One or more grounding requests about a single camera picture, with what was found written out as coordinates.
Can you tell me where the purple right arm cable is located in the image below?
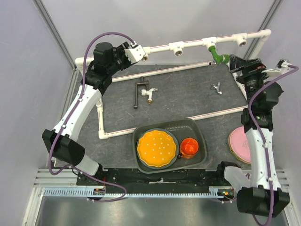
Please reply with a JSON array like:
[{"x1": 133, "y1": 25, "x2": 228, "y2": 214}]
[{"x1": 248, "y1": 65, "x2": 299, "y2": 226}]

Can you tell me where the yellow dotted plate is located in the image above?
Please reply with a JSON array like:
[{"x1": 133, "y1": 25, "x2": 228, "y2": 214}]
[{"x1": 136, "y1": 129, "x2": 177, "y2": 169}]

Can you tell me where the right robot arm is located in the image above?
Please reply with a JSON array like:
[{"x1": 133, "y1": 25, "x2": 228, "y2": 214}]
[{"x1": 215, "y1": 55, "x2": 290, "y2": 218}]

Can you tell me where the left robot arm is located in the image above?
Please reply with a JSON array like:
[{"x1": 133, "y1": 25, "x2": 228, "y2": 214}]
[{"x1": 42, "y1": 42, "x2": 145, "y2": 185}]

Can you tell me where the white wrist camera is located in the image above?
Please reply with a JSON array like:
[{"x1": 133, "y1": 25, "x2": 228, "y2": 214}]
[
  {"x1": 262, "y1": 59, "x2": 292, "y2": 78},
  {"x1": 124, "y1": 42, "x2": 148, "y2": 64}
]

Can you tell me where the aluminium frame post right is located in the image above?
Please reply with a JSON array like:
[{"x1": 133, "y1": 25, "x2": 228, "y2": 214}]
[{"x1": 243, "y1": 0, "x2": 284, "y2": 59}]

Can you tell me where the white PVC pipe frame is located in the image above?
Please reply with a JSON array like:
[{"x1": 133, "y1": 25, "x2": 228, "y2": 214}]
[{"x1": 74, "y1": 29, "x2": 272, "y2": 139}]

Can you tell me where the green plastic water faucet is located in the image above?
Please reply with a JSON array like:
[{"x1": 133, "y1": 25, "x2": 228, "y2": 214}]
[{"x1": 208, "y1": 46, "x2": 230, "y2": 64}]

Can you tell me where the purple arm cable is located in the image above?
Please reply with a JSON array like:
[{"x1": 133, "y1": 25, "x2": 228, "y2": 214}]
[
  {"x1": 248, "y1": 65, "x2": 299, "y2": 226},
  {"x1": 48, "y1": 32, "x2": 138, "y2": 203}
]

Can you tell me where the aluminium frame post left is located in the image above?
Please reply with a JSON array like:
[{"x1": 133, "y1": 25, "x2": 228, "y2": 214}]
[{"x1": 33, "y1": 0, "x2": 77, "y2": 70}]

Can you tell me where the light blue cable duct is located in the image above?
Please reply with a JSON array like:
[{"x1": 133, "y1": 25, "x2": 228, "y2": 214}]
[{"x1": 43, "y1": 187, "x2": 224, "y2": 198}]

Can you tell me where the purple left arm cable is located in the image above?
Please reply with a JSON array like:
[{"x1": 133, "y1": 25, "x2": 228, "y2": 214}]
[{"x1": 48, "y1": 32, "x2": 138, "y2": 203}]

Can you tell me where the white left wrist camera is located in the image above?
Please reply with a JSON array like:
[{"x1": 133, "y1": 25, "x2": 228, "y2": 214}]
[{"x1": 124, "y1": 42, "x2": 148, "y2": 64}]

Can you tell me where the aluminium frame post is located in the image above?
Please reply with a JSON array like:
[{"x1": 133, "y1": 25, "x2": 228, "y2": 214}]
[
  {"x1": 243, "y1": 0, "x2": 284, "y2": 59},
  {"x1": 33, "y1": 0, "x2": 77, "y2": 70}
]

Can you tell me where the chrome metal faucet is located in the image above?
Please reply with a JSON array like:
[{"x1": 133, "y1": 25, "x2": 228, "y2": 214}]
[{"x1": 210, "y1": 82, "x2": 222, "y2": 95}]

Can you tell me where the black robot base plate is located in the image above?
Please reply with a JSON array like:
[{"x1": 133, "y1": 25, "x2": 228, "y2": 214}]
[{"x1": 76, "y1": 167, "x2": 245, "y2": 189}]

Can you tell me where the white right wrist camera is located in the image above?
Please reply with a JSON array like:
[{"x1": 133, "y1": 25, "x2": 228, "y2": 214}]
[{"x1": 262, "y1": 59, "x2": 292, "y2": 78}]

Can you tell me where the green plate under pink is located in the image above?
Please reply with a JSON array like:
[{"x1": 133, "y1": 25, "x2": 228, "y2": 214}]
[{"x1": 228, "y1": 139, "x2": 251, "y2": 165}]

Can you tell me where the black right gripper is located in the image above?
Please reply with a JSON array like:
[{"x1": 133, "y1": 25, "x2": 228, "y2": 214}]
[{"x1": 230, "y1": 54, "x2": 275, "y2": 108}]

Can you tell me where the dark bronze faucet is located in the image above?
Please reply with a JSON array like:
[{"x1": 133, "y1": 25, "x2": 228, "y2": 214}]
[{"x1": 134, "y1": 76, "x2": 150, "y2": 109}]

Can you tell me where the orange mug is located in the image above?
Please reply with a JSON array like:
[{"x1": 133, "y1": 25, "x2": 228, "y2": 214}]
[{"x1": 178, "y1": 137, "x2": 199, "y2": 159}]

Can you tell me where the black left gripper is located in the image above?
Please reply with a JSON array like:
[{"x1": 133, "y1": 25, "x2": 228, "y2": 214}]
[{"x1": 107, "y1": 42, "x2": 134, "y2": 75}]

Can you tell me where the grey plate under yellow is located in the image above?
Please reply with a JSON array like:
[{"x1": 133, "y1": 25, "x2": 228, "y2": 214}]
[{"x1": 136, "y1": 128, "x2": 182, "y2": 170}]

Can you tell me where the white plastic faucet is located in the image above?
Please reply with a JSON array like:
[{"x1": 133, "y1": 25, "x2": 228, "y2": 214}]
[{"x1": 140, "y1": 88, "x2": 158, "y2": 104}]

